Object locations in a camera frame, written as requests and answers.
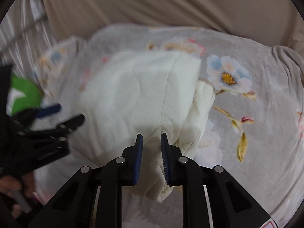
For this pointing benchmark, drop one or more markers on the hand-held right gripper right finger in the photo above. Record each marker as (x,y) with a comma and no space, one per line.
(165,161)

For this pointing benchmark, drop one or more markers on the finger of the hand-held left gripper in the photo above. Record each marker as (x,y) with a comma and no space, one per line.
(51,109)
(61,128)

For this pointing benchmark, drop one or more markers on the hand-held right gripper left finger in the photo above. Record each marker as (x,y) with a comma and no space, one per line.
(138,161)

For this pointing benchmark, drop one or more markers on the cream quilted garment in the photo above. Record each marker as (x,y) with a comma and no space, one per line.
(142,95)

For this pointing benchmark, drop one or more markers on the person's left hand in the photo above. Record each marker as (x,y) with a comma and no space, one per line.
(14,185)

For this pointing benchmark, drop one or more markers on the grey floral blanket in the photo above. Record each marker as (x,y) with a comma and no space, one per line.
(249,123)

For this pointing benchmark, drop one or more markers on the white slatted frame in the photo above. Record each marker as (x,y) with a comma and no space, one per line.
(21,28)

